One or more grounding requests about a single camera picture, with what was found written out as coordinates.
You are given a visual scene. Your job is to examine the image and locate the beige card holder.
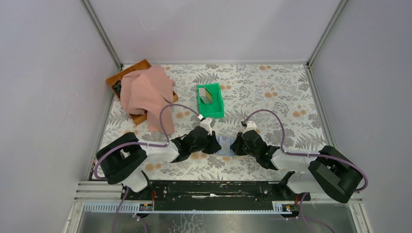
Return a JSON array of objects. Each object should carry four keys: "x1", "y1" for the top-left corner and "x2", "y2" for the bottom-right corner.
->
[{"x1": 215, "y1": 135, "x2": 236, "y2": 157}]

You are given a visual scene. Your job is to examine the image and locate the green plastic bin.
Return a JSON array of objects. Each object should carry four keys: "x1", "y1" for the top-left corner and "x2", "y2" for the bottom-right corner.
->
[{"x1": 196, "y1": 83, "x2": 224, "y2": 118}]

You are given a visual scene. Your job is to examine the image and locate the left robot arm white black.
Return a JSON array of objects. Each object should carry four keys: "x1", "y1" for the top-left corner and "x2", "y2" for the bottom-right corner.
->
[{"x1": 95, "y1": 126, "x2": 222, "y2": 193}]

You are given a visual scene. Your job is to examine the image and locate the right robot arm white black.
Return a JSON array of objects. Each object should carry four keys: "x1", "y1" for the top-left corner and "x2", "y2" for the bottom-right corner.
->
[{"x1": 230, "y1": 130, "x2": 368, "y2": 203}]

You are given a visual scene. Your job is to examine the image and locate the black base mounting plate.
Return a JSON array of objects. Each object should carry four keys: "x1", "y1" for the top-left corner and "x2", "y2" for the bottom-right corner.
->
[{"x1": 121, "y1": 181, "x2": 311, "y2": 206}]

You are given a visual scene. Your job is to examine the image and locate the pink cloth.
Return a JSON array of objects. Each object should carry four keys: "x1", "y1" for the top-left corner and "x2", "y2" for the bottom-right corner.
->
[{"x1": 120, "y1": 66, "x2": 175, "y2": 134}]

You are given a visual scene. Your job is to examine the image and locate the brown wooden tray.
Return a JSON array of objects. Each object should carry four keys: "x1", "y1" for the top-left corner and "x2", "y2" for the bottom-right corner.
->
[{"x1": 106, "y1": 59, "x2": 178, "y2": 125}]

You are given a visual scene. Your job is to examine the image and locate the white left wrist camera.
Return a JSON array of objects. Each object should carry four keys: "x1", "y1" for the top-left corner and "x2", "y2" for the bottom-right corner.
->
[{"x1": 198, "y1": 114, "x2": 213, "y2": 135}]

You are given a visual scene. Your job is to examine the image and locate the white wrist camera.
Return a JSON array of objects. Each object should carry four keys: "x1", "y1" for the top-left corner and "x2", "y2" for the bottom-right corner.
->
[
  {"x1": 198, "y1": 114, "x2": 213, "y2": 135},
  {"x1": 241, "y1": 120, "x2": 257, "y2": 133}
]

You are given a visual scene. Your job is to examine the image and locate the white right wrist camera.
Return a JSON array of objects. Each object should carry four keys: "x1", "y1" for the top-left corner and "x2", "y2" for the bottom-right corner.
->
[{"x1": 241, "y1": 120, "x2": 257, "y2": 133}]

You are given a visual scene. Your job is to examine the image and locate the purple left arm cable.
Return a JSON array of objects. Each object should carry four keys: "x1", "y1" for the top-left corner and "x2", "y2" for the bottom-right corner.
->
[{"x1": 93, "y1": 103, "x2": 204, "y2": 180}]

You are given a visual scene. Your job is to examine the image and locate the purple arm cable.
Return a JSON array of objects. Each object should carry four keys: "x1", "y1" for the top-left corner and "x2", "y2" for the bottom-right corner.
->
[
  {"x1": 240, "y1": 109, "x2": 369, "y2": 193},
  {"x1": 93, "y1": 103, "x2": 204, "y2": 180}
]

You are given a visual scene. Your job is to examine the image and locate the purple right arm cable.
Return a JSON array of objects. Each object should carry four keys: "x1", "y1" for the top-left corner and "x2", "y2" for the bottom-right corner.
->
[{"x1": 240, "y1": 109, "x2": 369, "y2": 193}]

